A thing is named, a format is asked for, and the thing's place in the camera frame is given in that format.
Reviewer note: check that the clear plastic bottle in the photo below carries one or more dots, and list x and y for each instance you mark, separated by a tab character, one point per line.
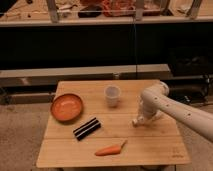
141	120

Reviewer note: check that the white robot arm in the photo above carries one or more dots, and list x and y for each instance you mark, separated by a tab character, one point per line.
155	98

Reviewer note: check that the translucent plastic cup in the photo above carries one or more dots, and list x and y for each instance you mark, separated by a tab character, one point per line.
112	95

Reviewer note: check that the black striped rectangular block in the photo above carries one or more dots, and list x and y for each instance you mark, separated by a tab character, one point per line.
86	129

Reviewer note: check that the wooden folding table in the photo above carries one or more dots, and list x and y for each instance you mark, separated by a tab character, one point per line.
158	144

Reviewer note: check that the orange plate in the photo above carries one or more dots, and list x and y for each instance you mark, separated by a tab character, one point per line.
66	107

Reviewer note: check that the orange carrot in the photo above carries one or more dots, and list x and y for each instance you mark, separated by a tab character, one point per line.
111	150

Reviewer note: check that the long grey bench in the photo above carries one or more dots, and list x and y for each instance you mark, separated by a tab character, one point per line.
51	76

